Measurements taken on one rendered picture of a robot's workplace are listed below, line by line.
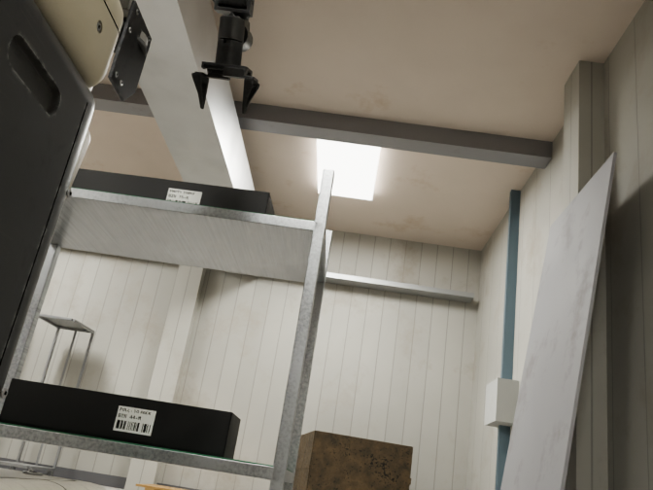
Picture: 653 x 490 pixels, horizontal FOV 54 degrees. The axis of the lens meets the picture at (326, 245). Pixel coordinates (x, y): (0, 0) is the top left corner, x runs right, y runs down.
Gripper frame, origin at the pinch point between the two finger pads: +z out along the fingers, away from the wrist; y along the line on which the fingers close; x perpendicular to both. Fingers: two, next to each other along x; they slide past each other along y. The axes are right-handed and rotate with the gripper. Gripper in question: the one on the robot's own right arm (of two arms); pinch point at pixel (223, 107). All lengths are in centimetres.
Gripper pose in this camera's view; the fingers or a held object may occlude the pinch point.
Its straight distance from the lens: 148.5
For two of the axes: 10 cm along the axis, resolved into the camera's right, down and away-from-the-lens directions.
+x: -1.2, 0.8, -9.9
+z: -1.3, 9.9, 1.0
